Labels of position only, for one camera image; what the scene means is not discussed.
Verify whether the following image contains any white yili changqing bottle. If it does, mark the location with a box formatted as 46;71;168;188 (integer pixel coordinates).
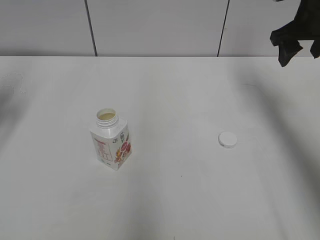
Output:
90;108;132;171

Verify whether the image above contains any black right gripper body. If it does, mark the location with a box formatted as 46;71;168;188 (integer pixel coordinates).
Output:
270;0;320;46

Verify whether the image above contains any white round bottle cap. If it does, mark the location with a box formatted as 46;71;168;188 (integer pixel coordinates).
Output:
218;131;238;148

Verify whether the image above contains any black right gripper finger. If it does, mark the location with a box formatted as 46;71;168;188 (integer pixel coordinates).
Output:
278;40;303;67
310;39;320;59

